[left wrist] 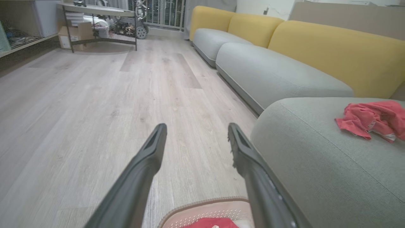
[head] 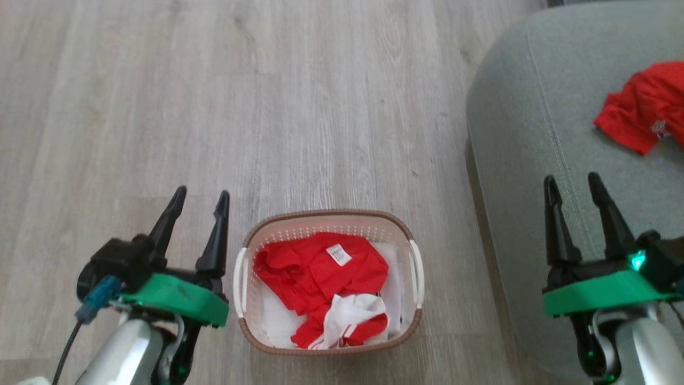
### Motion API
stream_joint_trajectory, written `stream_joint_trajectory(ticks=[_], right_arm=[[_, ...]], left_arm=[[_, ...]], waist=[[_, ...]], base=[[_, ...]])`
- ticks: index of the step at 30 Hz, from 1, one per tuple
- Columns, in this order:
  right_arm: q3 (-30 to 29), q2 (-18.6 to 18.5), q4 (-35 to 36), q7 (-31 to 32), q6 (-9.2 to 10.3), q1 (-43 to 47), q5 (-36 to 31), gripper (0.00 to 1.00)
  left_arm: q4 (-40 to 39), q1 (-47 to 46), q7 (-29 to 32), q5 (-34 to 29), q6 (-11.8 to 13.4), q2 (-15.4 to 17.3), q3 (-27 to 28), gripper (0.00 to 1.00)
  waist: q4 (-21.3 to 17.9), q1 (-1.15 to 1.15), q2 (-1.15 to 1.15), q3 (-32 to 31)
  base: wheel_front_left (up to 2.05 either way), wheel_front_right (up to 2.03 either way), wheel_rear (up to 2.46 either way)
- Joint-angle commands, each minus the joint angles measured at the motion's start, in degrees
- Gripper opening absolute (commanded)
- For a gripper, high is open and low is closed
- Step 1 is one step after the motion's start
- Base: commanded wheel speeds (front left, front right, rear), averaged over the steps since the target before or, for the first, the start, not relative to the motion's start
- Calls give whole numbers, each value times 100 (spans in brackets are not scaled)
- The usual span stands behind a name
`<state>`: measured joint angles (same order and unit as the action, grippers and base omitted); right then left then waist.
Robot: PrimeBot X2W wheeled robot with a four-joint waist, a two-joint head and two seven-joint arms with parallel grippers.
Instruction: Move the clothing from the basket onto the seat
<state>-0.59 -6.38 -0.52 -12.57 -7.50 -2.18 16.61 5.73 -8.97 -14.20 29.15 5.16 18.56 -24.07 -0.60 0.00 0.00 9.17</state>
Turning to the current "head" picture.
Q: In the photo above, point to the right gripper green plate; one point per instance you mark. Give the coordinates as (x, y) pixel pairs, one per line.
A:
(604, 294)

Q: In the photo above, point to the white laundry basket brown rim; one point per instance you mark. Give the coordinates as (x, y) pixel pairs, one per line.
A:
(326, 219)

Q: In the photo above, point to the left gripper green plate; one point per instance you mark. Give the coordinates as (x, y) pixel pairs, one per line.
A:
(176, 299)

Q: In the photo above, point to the red shorts with white print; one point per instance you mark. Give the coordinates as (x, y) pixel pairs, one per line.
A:
(641, 107)

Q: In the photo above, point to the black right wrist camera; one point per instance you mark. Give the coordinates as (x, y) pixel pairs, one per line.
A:
(662, 262)

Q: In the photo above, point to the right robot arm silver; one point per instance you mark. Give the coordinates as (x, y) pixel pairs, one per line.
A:
(649, 347)

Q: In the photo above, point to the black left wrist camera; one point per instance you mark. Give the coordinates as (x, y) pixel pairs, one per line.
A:
(115, 262)

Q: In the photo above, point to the red jersey with white trim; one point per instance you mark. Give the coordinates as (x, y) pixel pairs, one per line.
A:
(310, 272)

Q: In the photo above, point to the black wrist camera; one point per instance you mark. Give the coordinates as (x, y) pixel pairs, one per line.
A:
(115, 262)
(662, 262)

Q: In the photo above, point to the grey fabric sofa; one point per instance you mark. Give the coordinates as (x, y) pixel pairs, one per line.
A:
(534, 107)

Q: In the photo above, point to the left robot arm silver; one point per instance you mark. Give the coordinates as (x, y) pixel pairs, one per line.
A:
(123, 353)

